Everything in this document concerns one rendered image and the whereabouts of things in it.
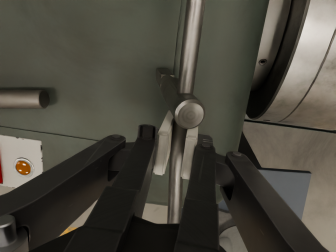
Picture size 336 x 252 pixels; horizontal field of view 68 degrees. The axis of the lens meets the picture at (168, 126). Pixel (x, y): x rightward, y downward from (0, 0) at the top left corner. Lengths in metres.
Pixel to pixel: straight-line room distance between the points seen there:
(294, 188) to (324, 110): 0.60
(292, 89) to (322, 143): 1.47
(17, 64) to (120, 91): 0.13
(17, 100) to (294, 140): 1.59
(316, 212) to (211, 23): 1.83
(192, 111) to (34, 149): 0.25
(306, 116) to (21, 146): 0.39
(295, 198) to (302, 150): 0.82
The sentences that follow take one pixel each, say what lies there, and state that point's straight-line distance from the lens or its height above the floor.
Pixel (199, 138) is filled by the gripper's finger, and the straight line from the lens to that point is 0.18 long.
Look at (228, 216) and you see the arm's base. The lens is 0.89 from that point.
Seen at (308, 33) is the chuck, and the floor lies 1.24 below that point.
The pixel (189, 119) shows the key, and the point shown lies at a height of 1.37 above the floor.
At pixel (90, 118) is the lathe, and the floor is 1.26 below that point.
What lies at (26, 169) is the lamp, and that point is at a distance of 0.38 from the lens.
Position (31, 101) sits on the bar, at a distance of 0.32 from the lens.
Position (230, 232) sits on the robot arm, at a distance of 0.85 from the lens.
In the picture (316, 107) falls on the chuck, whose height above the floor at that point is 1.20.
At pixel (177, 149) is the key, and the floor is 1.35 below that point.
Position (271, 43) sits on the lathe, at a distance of 0.36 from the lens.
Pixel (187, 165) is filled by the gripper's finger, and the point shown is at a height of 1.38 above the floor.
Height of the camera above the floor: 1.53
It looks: 72 degrees down
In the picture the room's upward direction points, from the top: 158 degrees counter-clockwise
